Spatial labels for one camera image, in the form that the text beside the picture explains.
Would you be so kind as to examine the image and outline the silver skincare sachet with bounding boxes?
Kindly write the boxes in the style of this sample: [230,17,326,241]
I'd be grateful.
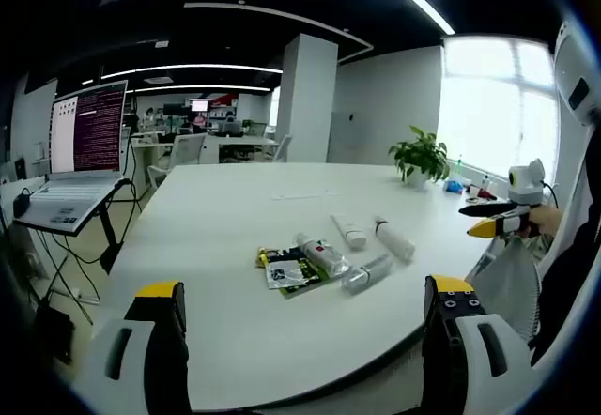
[263,258,315,291]

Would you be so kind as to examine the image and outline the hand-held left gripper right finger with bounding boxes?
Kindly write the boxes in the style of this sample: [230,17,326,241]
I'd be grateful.
[421,273,537,415]

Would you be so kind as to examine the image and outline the grey office chair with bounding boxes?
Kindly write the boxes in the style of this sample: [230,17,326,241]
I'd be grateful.
[270,133,294,163]

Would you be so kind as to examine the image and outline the open laptop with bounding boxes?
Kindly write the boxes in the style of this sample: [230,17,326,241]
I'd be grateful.
[12,79,130,236]

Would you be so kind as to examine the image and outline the white mesh office chair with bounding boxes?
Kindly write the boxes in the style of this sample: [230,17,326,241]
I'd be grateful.
[463,235,542,342]

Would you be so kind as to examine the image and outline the person's right hand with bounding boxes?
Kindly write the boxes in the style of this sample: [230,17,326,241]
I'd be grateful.
[526,205,565,239]

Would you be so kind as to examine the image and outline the black box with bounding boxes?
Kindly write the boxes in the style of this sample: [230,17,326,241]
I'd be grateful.
[35,300,75,365]

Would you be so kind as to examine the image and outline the black laptop stand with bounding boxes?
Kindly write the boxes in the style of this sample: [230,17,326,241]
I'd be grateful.
[12,177,138,276]

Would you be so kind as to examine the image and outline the white background desk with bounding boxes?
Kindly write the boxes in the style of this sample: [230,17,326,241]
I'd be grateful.
[205,134,280,164]

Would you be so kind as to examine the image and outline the black laptop cable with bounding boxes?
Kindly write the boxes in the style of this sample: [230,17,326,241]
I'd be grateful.
[27,226,102,327]

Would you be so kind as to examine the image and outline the white curved device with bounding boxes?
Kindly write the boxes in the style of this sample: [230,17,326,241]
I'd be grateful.
[529,20,601,370]

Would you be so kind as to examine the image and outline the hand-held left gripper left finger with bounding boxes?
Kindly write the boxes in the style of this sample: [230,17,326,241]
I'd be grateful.
[91,281,192,415]

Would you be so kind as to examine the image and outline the green potted plant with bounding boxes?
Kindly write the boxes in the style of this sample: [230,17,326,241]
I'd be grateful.
[388,125,452,192]

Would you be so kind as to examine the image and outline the white skincare tube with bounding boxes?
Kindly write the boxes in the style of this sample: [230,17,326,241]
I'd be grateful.
[330,212,369,252]

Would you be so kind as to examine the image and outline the white skincare bottle black band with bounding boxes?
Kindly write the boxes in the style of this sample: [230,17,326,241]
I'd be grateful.
[373,215,417,263]

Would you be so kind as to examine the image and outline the grey skincare bottle clear cap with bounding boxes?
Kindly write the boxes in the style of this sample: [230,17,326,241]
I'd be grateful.
[339,253,393,296]

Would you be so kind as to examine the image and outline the green black skincare packet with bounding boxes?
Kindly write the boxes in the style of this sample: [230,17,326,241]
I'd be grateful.
[270,244,335,300]

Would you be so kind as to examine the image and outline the clear skincare bottle red label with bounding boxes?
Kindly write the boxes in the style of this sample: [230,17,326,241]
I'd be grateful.
[294,232,351,278]

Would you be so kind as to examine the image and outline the grey cabinet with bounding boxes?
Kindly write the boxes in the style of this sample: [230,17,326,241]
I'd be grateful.
[327,110,368,165]

